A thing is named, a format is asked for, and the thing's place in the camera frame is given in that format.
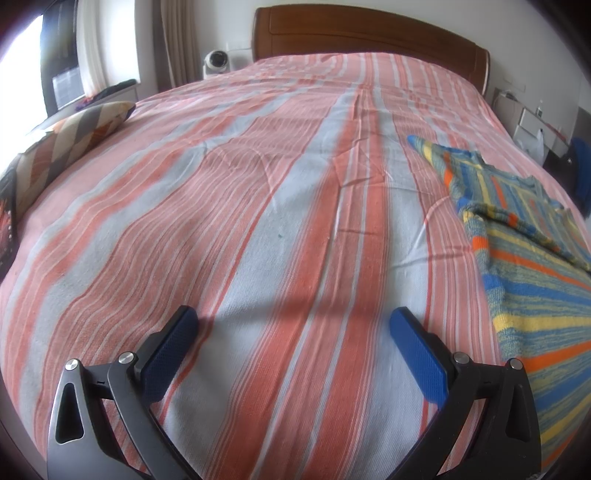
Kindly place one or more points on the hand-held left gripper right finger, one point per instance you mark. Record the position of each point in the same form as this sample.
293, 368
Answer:
422, 355

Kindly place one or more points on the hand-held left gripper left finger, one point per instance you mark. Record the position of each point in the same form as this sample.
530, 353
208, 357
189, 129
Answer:
168, 350

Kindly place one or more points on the multicolour striped shirt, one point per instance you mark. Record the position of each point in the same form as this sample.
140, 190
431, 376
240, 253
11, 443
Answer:
531, 277

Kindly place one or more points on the pink striped bedspread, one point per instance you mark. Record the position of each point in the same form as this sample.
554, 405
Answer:
254, 207

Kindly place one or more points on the black smartphone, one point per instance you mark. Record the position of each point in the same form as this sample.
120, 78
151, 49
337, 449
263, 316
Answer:
7, 221

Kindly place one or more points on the chevron striped pillow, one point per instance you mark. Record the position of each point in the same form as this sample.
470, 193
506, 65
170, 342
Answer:
69, 138

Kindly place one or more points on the white plastic bag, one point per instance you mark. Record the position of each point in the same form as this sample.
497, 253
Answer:
534, 145

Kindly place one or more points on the dark object on sill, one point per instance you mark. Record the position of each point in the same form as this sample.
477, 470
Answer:
113, 90

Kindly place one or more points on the beige curtain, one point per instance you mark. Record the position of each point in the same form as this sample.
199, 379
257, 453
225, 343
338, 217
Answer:
178, 41

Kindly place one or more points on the window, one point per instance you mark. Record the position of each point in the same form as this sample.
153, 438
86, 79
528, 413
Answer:
23, 69

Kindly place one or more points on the brown wooden headboard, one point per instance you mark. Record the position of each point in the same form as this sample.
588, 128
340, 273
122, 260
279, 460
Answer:
360, 32

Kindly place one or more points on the white round camera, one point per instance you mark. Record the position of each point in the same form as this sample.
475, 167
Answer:
216, 61

